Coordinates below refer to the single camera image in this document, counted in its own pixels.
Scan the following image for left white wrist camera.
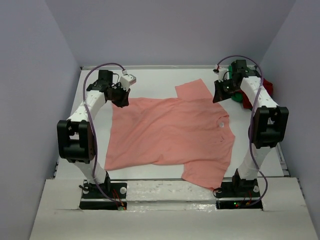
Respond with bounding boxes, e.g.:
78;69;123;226
119;74;137;92

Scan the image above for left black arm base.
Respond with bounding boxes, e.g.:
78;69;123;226
78;181;128;211

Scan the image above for white foam front panel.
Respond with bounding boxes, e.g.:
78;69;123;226
30;178;318;240

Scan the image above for pink t shirt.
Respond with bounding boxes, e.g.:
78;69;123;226
104;79;235;190

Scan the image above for red t shirt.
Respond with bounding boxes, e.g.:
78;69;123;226
240;76;278;110

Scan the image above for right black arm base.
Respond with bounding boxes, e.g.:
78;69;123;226
212;180;263;210

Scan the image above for green t shirt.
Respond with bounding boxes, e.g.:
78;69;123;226
227;65;244;103

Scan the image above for aluminium back table rail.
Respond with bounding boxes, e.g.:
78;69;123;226
80;64;255;71

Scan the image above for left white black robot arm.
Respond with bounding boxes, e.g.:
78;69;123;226
57;70;137;198

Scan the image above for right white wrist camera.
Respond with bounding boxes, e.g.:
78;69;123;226
217;67;229;82

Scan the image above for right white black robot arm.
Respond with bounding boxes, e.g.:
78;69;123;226
213;56;289;199

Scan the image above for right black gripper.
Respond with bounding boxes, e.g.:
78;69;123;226
212;78;240;103

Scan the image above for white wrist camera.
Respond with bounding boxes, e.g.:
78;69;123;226
119;74;137;92
217;67;229;82

